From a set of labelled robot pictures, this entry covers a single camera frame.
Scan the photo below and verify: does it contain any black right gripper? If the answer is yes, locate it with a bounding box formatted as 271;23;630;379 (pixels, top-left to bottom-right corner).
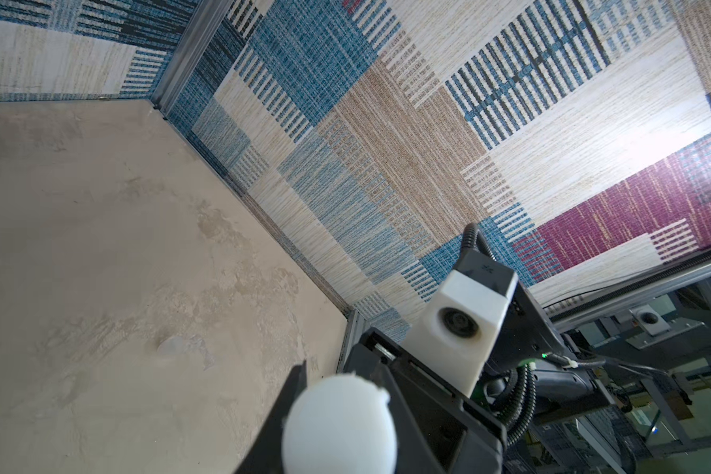
342;328;507;473

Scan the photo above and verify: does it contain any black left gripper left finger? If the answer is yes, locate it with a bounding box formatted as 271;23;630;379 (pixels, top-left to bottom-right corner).
235;361;307;474

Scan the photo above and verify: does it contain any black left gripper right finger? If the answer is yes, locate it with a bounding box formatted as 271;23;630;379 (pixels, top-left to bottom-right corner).
369;371;413;473

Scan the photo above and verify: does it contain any white glue stick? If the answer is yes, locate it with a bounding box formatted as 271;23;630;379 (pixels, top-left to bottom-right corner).
282;374;397;473

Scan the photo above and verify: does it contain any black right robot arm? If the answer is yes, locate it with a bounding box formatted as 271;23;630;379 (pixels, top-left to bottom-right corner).
344;249;612;473

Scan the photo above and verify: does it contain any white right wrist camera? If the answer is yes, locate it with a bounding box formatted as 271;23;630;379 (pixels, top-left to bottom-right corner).
401;270;519;397

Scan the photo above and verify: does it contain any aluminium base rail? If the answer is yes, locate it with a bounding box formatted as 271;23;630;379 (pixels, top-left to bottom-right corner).
550;248;711;332

